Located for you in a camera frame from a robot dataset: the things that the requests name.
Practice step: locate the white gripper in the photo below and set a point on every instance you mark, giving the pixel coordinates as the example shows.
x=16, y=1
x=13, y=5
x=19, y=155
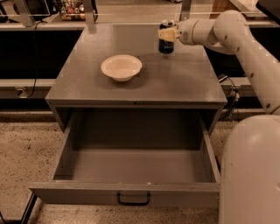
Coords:
x=185, y=32

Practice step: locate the blue pepsi can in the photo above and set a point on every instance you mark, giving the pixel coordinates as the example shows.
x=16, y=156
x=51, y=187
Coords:
x=164, y=46

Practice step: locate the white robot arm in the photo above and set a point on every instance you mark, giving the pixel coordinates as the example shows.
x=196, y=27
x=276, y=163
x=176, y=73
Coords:
x=250, y=164

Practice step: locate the grey open drawer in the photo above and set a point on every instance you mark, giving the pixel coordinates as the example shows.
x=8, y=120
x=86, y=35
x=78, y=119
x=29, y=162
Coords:
x=164, y=152

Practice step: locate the white bowl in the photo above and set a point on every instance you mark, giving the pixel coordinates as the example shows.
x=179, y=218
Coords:
x=121, y=67

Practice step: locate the grey cabinet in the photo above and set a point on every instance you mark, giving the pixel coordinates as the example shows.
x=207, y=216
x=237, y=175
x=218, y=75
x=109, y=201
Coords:
x=183, y=79

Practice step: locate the snack basket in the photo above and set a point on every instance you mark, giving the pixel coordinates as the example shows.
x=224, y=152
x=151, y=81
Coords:
x=72, y=10

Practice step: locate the dark monitor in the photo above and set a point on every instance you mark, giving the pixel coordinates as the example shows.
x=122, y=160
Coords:
x=34, y=9

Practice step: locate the right metal post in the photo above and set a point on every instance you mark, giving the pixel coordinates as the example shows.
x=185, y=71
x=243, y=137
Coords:
x=185, y=10

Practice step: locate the metal post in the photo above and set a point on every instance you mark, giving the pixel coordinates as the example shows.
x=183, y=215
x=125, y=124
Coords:
x=185, y=10
x=89, y=14

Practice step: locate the left metal post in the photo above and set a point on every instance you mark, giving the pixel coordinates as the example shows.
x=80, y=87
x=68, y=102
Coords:
x=89, y=14

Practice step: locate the black drawer handle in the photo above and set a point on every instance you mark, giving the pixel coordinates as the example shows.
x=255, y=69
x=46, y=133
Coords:
x=134, y=200

